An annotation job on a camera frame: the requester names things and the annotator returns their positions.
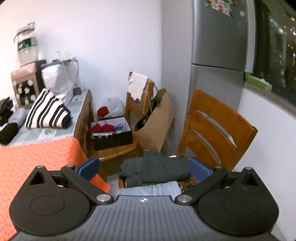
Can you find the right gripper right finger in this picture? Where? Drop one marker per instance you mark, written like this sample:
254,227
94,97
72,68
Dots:
207,177

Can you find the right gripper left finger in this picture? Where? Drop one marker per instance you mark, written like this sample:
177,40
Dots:
79,178

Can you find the dark grey trousers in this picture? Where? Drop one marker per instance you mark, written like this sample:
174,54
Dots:
153,168

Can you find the stack of dark folded clothes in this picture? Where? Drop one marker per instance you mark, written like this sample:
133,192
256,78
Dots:
5,110

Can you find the light blue folded garment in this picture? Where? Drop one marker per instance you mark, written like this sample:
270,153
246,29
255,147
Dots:
163,189

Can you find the near wooden chair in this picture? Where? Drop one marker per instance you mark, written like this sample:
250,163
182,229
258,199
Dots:
214,132

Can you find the wooden chair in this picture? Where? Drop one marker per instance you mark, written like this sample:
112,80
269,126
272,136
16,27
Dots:
214,132
113,149

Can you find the black box with items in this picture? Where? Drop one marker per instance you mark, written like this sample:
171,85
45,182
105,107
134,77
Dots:
110,133

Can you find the orange patterned mat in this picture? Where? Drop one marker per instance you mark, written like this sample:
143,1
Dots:
17,162

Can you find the striped folded sweater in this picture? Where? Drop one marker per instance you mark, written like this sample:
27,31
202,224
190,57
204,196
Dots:
48,112

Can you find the brown paper bag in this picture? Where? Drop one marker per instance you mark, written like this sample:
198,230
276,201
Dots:
152,127

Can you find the black rolled garment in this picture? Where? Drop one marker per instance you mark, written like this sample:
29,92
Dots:
8,132

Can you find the grey folded garment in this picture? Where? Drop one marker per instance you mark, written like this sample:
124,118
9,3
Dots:
19,116

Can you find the far wooden chair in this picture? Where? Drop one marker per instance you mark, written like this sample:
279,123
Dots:
113,149

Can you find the white bag with plastic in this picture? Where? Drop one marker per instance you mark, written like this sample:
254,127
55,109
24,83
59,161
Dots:
60,75

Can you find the pink water dispenser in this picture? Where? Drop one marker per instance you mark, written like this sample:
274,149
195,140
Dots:
28,83

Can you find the white cloth on chair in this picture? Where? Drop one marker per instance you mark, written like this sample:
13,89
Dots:
136,85

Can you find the silver refrigerator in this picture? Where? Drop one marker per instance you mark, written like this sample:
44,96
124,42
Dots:
219,48

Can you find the water bottle on dispenser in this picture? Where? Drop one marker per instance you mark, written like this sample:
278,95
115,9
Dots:
26,43

